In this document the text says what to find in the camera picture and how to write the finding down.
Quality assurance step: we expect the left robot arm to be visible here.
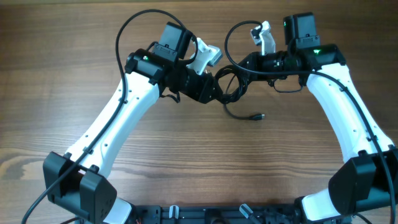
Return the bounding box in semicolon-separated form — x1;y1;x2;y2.
43;22;222;223

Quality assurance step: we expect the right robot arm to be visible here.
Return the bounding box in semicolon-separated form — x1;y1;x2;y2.
239;12;397;223

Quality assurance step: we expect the right camera black cable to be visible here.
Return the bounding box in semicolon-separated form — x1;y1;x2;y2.
224;20;396;224

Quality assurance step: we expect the camera black cable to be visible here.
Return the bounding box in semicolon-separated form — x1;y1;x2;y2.
224;20;396;224
21;9;200;224

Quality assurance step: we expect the left camera black cable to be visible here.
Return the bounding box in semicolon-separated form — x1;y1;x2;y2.
21;9;200;224

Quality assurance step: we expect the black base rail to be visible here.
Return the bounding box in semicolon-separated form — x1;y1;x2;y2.
74;203;352;224

